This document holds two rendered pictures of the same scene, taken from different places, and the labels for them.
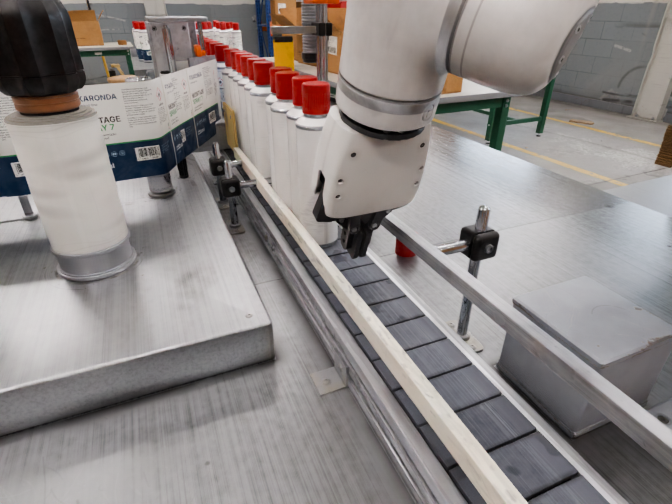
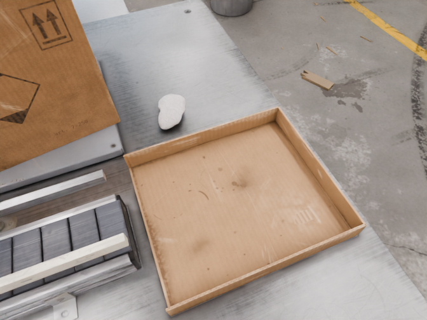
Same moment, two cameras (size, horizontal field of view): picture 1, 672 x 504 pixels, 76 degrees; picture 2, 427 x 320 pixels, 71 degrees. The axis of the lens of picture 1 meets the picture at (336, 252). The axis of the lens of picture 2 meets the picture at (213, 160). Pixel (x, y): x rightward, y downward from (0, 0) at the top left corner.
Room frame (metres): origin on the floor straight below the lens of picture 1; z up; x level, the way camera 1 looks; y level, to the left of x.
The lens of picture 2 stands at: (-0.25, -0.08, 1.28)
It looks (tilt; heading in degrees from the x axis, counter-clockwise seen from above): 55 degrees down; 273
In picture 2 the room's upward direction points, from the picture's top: 2 degrees counter-clockwise
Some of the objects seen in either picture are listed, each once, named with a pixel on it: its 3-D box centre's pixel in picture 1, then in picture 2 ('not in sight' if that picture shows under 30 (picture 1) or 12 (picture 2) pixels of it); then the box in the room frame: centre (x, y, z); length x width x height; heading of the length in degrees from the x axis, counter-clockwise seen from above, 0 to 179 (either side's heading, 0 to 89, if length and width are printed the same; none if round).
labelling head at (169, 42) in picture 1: (188, 85); not in sight; (1.00, 0.32, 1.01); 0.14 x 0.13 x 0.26; 23
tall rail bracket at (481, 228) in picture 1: (455, 282); not in sight; (0.37, -0.12, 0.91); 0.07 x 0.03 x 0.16; 113
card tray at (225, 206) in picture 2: not in sight; (234, 193); (-0.27, -0.32, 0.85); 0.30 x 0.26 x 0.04; 23
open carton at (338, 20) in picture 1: (344, 40); not in sight; (3.18, -0.06, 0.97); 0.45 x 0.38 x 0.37; 118
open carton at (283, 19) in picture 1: (302, 33); not in sight; (3.99, 0.28, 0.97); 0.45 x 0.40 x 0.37; 117
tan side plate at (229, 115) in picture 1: (229, 128); not in sight; (0.91, 0.22, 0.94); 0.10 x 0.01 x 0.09; 23
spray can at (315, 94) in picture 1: (317, 168); not in sight; (0.53, 0.02, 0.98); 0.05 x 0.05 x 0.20
